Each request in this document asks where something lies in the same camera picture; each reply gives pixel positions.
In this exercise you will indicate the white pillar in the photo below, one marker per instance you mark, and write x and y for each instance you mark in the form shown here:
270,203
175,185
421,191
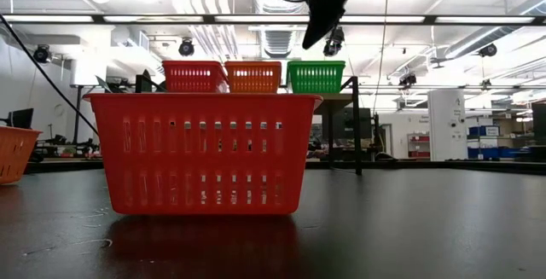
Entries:
445,125

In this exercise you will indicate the red bin shelf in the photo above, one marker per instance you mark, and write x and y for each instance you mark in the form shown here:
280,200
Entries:
419,147

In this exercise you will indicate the black stand pole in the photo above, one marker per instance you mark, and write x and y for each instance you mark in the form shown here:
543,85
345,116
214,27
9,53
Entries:
77,117

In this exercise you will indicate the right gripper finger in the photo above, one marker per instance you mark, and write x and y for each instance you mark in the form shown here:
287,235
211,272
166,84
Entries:
322,19

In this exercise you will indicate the black aluminium table frame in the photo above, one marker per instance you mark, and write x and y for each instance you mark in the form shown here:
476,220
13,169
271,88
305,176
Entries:
426,166

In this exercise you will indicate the black background robot arm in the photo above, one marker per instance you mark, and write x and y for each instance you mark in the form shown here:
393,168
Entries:
64,147

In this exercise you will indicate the red plastic basket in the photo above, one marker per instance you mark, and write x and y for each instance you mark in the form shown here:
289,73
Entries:
205,155
194,62
194,80

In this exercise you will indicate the green snake plant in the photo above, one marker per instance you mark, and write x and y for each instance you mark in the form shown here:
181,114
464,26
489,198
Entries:
147,78

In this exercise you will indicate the green plastic basket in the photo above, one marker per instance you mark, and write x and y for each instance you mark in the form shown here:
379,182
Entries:
315,63
315,80

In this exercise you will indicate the large black monitor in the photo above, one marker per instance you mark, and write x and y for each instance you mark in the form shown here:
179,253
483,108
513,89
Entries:
343,123

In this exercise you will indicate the black monitor with stand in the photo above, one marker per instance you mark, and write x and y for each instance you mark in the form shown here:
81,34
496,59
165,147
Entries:
21,119

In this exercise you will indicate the blue storage bins rack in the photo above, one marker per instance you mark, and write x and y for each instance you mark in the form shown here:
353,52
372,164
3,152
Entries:
486,142

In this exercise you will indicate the black ceiling spotlight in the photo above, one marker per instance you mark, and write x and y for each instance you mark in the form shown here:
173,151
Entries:
407,79
42,54
186,48
334,46
487,50

